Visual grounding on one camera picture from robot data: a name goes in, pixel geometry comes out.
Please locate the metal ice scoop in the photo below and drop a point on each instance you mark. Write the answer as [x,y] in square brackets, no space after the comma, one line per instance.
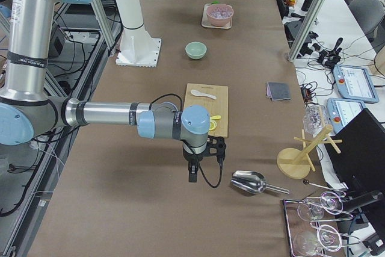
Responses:
[254,182]

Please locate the clear glass cup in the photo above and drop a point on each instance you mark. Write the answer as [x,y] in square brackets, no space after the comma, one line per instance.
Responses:
[322,242]
[315,208]

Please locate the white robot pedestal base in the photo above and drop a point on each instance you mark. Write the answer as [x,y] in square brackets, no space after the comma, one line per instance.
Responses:
[137,47]

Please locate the grey office chair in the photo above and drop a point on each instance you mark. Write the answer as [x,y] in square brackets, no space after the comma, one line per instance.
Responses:
[368,14]

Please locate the grey purple folded cloth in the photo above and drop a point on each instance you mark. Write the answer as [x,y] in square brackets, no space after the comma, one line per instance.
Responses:
[277,91]

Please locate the blue teach pendant lower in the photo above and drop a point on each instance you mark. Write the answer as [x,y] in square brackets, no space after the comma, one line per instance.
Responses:
[342,111]

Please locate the bamboo cutting board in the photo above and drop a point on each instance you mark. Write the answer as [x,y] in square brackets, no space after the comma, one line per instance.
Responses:
[214,107]

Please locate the blue teach pendant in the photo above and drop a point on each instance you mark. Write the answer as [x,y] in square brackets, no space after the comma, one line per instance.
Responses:
[355,83]
[342,111]

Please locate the black monitor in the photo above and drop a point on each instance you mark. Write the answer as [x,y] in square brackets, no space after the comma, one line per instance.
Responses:
[360,165]

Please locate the blue teach pendant upper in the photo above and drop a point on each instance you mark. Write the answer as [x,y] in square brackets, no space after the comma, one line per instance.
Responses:
[355,83]

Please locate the white ceramic spoon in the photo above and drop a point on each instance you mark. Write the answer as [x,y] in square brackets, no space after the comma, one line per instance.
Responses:
[197,93]

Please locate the cream rectangular tray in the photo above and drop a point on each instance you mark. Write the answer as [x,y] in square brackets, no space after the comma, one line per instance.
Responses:
[205,23]

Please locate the mint green bowl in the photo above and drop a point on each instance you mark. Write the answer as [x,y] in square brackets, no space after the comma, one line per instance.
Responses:
[196,50]

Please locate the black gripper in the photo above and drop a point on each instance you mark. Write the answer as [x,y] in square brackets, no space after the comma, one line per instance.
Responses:
[190,157]

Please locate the lemon slices stack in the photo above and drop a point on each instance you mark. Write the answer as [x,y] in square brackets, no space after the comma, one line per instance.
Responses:
[213,125]

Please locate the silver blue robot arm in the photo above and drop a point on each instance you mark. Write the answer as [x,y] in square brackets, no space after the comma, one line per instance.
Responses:
[27,111]

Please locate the clear plastic ice container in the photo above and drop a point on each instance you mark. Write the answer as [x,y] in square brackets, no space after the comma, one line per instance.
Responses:
[315,119]

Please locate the aluminium frame post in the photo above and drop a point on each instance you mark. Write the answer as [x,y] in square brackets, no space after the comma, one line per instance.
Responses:
[311,15]

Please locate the pink bowl of ice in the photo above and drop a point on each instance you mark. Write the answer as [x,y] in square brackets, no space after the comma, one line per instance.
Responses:
[219,14]

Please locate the wooden cup tree stand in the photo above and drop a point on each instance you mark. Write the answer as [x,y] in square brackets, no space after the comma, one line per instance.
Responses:
[296,163]

